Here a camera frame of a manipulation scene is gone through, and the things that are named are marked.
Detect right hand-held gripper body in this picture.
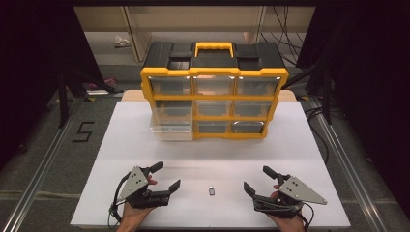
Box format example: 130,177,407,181
251,173,329,220

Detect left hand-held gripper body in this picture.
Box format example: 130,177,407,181
116,165,171,210

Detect pulled-out clear plastic drawer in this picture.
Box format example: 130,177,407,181
149,107,194,142

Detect yellow black drawer organizer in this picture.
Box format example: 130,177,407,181
140,41,290,141

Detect person's left hand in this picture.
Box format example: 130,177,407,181
115,175,160,232

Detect white flat sheet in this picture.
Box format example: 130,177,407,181
86,89,110,97

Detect purple item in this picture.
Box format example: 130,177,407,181
88,76,118,92

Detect black metal stand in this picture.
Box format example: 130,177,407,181
57,69,71,130

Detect black curtain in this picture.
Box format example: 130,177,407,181
0,0,107,168
296,0,410,223

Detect crumpled white cloth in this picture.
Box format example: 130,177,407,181
113,35,132,49

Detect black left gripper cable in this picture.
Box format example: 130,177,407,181
107,172,132,230

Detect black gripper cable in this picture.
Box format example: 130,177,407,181
107,172,132,230
295,200,315,232

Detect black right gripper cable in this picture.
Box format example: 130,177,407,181
295,200,315,232

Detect metal floor rail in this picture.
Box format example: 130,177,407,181
1,98,83,232
307,96,390,232

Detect hanging black cables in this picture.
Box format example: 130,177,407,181
260,6,306,67

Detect beige partition wall unit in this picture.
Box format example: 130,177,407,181
73,5,316,64

